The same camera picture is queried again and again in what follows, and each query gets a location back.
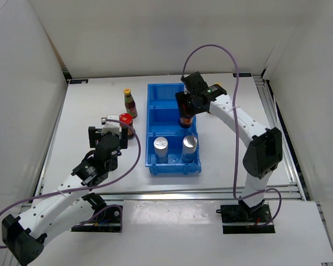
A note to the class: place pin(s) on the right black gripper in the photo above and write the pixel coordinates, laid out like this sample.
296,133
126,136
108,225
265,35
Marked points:
181,98

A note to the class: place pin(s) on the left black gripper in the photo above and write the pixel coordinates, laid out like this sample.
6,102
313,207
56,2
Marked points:
94,134

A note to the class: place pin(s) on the red-lid sauce jar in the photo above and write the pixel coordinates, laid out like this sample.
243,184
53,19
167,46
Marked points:
186,122
127,118

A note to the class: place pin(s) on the silver can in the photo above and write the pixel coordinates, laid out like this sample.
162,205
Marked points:
161,150
190,144

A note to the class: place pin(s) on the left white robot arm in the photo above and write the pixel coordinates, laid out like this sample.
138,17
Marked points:
72,203

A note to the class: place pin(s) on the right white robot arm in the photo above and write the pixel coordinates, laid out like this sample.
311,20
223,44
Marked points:
263,145

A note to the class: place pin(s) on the blue three-compartment plastic bin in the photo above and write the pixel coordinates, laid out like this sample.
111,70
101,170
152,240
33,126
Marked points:
163,121

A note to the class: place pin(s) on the left tall sauce bottle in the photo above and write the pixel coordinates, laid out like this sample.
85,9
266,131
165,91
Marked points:
130,103

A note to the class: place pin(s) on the left black corner label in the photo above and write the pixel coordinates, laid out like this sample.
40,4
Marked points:
78,81

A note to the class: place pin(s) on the black corner label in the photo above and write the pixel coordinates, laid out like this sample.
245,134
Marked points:
78,81
243,75

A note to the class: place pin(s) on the right black corner label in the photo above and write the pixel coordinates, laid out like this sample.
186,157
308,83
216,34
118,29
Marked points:
243,75

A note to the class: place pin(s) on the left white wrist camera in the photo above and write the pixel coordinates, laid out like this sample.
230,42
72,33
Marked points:
108,127

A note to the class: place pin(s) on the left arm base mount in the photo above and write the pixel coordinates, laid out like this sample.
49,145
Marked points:
109,221

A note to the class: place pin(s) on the right aluminium rail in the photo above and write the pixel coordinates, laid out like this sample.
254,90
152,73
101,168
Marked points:
290,162

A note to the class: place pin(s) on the aluminium rail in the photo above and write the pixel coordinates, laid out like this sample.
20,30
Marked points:
290,162
224,195

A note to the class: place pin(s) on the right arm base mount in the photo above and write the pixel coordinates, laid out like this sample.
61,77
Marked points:
236,221

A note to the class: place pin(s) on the front aluminium rail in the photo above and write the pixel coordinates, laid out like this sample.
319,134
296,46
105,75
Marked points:
224,195

